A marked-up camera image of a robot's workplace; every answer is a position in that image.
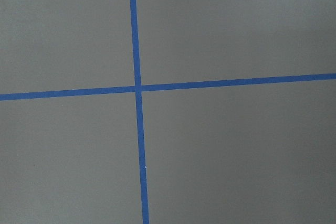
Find blue tape strip crosswise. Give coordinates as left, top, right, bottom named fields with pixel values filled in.
left=1, top=73, right=335, bottom=101

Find blue tape strip lengthwise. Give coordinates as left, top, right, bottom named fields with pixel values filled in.
left=130, top=0, right=150, bottom=223

